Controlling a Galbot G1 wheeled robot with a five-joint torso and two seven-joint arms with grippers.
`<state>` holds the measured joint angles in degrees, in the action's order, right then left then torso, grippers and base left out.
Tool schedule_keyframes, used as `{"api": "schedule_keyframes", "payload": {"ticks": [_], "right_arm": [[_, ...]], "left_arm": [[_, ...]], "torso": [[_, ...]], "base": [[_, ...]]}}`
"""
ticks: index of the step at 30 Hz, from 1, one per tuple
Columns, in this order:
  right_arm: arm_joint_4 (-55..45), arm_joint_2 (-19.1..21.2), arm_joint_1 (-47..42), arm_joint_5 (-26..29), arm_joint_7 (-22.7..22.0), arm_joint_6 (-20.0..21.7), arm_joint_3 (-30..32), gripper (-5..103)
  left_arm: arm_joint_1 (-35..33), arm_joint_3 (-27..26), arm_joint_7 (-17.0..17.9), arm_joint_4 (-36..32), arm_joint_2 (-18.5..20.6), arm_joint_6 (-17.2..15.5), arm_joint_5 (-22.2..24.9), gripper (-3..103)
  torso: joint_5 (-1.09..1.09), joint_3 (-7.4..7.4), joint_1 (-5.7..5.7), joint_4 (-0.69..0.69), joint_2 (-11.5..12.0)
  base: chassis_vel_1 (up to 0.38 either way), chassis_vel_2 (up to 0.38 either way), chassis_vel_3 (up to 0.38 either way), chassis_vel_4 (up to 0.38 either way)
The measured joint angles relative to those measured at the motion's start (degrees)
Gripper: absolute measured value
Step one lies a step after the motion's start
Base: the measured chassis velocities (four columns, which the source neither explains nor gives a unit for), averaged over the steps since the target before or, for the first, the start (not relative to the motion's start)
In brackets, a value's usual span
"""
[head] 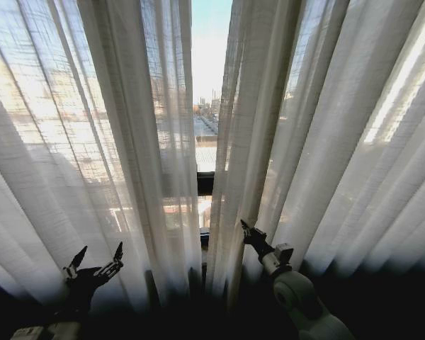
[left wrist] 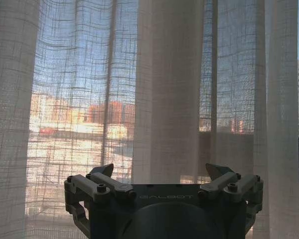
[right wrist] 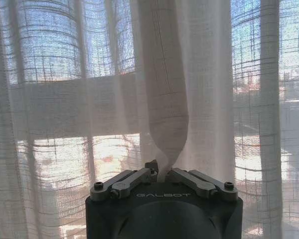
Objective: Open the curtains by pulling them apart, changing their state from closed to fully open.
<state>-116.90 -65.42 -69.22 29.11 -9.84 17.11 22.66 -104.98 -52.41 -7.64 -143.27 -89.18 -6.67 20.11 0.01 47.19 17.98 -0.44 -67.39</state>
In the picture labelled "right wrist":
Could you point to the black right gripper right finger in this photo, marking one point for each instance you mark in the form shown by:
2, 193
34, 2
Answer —
201, 183

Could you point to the white sheer curtain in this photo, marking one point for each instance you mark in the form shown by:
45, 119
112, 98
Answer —
209, 99
52, 124

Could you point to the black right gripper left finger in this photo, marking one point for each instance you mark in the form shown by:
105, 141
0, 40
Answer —
129, 178

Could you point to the window frame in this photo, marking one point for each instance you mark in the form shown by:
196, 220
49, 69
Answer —
72, 107

